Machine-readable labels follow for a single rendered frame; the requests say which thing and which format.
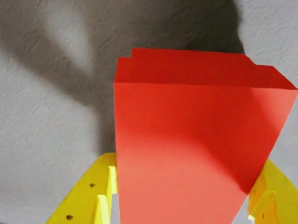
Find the red open box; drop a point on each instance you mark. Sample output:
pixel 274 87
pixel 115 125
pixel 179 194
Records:
pixel 190 55

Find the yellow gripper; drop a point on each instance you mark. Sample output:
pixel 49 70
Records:
pixel 273 198

